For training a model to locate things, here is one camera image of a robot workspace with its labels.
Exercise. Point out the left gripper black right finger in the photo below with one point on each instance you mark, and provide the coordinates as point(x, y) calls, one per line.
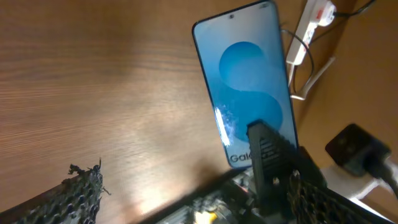
point(272, 169)

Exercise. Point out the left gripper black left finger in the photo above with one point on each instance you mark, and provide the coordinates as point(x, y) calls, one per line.
point(74, 200)

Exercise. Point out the white power strip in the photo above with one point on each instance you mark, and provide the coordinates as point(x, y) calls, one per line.
point(316, 13)

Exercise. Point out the blue Galaxy smartphone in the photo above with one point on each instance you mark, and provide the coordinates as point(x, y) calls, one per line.
point(242, 60)

